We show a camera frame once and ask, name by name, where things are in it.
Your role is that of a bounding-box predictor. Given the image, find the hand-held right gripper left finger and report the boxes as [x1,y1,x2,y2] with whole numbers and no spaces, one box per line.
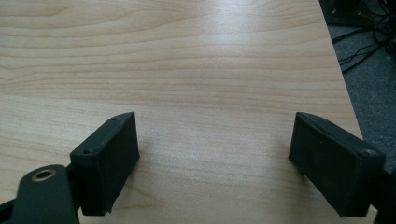
[69,111,141,217]

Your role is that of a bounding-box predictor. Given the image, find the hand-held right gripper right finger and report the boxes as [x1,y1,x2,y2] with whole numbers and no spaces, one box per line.
[288,111,387,218]

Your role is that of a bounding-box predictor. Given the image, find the black equipment base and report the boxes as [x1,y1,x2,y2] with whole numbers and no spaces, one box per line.
[318,0,387,27]

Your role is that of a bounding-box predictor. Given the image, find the black cables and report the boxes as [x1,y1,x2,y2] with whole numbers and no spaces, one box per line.
[331,0,396,75]

